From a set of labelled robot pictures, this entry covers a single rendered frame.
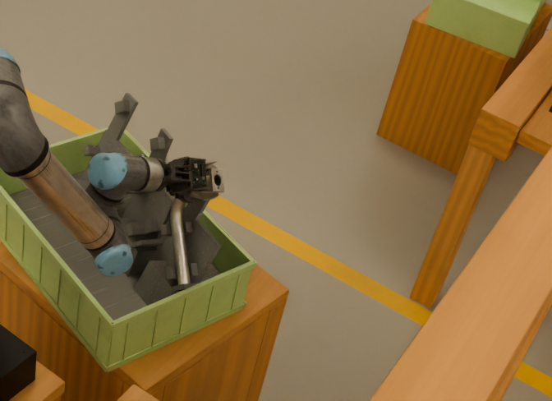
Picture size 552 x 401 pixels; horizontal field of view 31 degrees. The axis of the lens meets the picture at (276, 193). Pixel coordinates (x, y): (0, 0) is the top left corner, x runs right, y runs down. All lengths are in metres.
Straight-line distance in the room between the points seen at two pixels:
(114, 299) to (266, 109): 2.33
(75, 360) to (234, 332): 0.40
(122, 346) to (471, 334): 1.42
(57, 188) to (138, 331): 0.57
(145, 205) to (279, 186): 1.75
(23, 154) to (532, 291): 1.01
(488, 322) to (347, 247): 3.00
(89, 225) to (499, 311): 1.08
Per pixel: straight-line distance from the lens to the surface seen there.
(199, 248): 2.41
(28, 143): 1.81
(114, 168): 2.06
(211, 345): 2.49
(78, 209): 1.94
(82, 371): 2.56
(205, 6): 5.35
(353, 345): 3.67
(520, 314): 1.07
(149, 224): 2.49
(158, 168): 2.15
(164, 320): 2.38
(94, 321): 2.34
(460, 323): 1.04
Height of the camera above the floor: 2.64
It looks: 39 degrees down
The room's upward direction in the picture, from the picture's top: 14 degrees clockwise
